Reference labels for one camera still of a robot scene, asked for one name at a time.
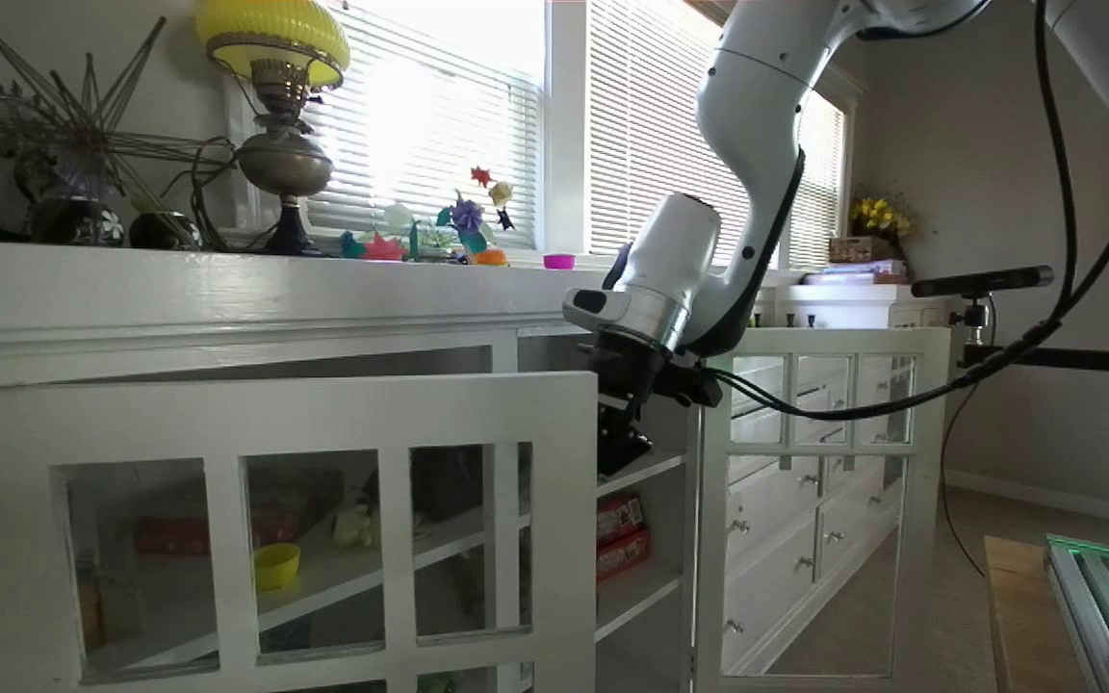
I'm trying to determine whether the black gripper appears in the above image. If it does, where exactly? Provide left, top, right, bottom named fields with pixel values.
left=595, top=388, right=660, bottom=480

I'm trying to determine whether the white glass cupboard door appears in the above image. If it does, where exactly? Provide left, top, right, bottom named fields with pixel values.
left=0, top=367, right=602, bottom=693
left=694, top=324, right=956, bottom=693

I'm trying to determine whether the white built-in cupboard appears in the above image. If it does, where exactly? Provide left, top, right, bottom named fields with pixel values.
left=0, top=235, right=841, bottom=693

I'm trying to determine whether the white drawer cabinet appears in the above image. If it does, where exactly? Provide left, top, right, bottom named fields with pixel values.
left=721, top=272, right=930, bottom=679

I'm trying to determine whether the cream plush toy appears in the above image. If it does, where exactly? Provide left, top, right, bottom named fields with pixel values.
left=327, top=500, right=380, bottom=554

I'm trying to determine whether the purple flower toy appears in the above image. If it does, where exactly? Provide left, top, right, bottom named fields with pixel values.
left=436, top=188, right=490, bottom=262

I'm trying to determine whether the green white toy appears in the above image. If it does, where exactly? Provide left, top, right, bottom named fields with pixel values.
left=405, top=216, right=454, bottom=266

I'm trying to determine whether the stack of books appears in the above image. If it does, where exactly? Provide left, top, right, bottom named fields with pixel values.
left=796, top=253, right=914, bottom=290

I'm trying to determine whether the small red toy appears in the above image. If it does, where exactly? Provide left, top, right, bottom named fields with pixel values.
left=362, top=230, right=409, bottom=266

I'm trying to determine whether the white window blind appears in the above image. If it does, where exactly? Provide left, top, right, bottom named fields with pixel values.
left=585, top=0, right=742, bottom=253
left=309, top=0, right=547, bottom=243
left=796, top=94, right=851, bottom=266

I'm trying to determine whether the yellow flower bouquet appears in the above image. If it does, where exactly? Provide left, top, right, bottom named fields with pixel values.
left=851, top=193, right=918, bottom=266

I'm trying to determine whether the small yellow cup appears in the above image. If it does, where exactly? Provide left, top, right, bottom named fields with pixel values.
left=251, top=539, right=309, bottom=596

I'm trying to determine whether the wooden table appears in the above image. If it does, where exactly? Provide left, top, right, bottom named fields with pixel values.
left=980, top=536, right=1099, bottom=693

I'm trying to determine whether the brown red game box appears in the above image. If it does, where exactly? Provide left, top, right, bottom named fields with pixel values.
left=128, top=507, right=214, bottom=560

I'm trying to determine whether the small dark round ornament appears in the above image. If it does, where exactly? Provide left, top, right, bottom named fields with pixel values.
left=27, top=188, right=132, bottom=252
left=128, top=208, right=208, bottom=253

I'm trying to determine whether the yellow shade oil lamp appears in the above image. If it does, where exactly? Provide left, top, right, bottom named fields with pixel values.
left=190, top=0, right=355, bottom=258

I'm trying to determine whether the metal starburst ornament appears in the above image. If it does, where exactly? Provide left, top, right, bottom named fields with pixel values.
left=0, top=0, right=203, bottom=246

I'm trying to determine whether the thin black camera cable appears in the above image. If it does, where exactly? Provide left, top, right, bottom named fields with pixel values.
left=936, top=369, right=988, bottom=582

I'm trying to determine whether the black stereo camera bar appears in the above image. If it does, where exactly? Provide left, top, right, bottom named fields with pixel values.
left=909, top=262, right=1056, bottom=301

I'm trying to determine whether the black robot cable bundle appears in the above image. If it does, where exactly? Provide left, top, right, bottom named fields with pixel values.
left=705, top=0, right=1109, bottom=428

